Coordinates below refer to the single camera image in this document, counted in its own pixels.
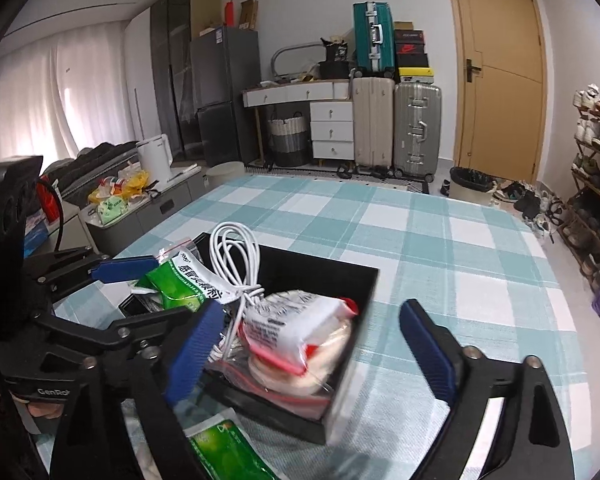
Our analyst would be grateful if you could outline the green white wipes pack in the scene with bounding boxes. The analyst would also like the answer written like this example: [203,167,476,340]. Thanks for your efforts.
[131,248,238,311]

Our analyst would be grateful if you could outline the white cable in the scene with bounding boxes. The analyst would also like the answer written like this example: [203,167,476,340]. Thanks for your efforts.
[208,221,264,361]

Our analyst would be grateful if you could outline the red white tissue pack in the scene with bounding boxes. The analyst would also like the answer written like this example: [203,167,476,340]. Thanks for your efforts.
[242,290,358,376]

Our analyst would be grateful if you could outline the person's left hand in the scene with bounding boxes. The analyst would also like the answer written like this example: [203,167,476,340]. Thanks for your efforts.
[0,393,64,419]

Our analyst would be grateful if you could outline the yellow snack bags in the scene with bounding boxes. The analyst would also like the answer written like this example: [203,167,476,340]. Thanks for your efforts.
[88,169,149,226]

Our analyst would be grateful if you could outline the grey storage cabinet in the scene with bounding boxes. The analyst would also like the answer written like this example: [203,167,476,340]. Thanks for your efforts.
[80,165,207,257]

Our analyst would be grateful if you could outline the red can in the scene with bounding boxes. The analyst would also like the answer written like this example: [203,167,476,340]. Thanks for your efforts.
[35,177,61,223]

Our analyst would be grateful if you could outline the white kettle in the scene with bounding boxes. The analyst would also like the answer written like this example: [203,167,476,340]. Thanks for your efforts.
[136,134,173,184]

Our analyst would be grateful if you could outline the round white stool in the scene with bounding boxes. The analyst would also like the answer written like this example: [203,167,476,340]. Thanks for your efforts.
[204,162,246,191]

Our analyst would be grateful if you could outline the black cardboard shoe box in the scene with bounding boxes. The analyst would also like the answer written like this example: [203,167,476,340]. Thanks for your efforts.
[116,231,380,446]

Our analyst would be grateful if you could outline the teal checkered tablecloth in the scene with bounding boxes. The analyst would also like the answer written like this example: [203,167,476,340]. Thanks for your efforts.
[34,173,594,480]

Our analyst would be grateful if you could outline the white curtain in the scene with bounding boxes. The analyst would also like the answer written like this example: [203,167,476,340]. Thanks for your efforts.
[0,22,134,165]

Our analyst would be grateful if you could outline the striped laundry basket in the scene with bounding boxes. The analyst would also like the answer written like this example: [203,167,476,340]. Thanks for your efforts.
[268,112,311,167]

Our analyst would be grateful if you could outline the dark grey refrigerator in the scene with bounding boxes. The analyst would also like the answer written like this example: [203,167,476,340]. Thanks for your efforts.
[189,25,261,167]

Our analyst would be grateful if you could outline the shoes on floor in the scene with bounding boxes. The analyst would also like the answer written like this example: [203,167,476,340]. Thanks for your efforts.
[493,181,567,242]

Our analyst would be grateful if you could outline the black tall cabinet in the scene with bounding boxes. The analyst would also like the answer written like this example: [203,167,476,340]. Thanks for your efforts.
[149,0,201,162]

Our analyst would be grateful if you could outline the white drawer desk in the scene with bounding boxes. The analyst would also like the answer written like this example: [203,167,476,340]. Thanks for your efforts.
[242,79,354,162]

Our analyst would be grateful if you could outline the black trash bin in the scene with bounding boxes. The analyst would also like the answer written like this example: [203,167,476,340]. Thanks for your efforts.
[449,167,496,206]

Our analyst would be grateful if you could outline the black bag on desk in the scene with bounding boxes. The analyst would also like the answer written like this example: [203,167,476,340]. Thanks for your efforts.
[318,38,350,80]

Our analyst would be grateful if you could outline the beige suitcase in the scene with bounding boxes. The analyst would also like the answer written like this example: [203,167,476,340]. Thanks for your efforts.
[352,77,396,168]

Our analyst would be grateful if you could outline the silver suitcase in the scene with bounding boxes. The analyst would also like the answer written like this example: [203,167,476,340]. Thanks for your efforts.
[392,82,442,183]

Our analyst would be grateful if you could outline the teal suitcase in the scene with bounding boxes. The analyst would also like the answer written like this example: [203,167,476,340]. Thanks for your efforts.
[353,1,396,78]

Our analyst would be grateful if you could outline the stacked shoe boxes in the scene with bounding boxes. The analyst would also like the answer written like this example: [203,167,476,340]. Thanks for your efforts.
[393,22,434,84]

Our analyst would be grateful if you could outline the wooden door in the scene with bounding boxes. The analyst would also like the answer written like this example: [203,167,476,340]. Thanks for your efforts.
[451,0,547,182]

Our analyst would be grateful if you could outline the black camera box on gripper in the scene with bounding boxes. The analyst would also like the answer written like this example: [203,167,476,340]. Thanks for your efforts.
[0,155,43,262]

